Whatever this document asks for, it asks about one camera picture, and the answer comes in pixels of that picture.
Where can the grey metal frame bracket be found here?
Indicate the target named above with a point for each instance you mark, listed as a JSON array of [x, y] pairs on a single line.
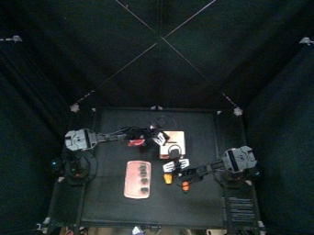
[[74, 107], [306, 40], [218, 112], [238, 111], [15, 39]]

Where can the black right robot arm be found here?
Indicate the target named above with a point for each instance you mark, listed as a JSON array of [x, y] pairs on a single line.
[[240, 159]]

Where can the orange red toy food piece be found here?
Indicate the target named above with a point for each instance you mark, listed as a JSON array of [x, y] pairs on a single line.
[[185, 185]]

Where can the white printed label sticker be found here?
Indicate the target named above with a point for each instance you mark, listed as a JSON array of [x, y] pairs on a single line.
[[241, 210]]

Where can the green toy sushi block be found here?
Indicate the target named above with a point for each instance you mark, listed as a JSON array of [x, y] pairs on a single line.
[[143, 181], [143, 190], [143, 167], [143, 173]]

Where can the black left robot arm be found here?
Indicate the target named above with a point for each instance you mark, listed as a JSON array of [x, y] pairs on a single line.
[[79, 139]]

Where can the light wooden drawer box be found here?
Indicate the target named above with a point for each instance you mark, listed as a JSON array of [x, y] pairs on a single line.
[[177, 137]]

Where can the pink plastic tray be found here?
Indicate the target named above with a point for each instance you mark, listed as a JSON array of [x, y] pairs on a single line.
[[137, 183]]

